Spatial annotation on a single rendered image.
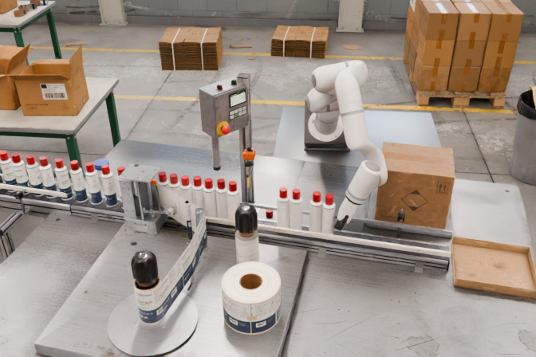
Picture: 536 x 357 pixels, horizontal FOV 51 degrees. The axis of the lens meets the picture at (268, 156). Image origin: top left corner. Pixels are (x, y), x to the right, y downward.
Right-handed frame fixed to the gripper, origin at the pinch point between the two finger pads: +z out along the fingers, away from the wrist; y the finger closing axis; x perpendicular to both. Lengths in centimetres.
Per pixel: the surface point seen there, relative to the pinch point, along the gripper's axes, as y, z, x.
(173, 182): 2, 13, -70
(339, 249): 5.3, 7.5, 3.9
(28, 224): -75, 163, -173
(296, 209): 2.4, 0.0, -18.7
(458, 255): -5.2, -6.2, 49.1
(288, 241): 5.5, 14.1, -16.2
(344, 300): 29.7, 8.4, 10.1
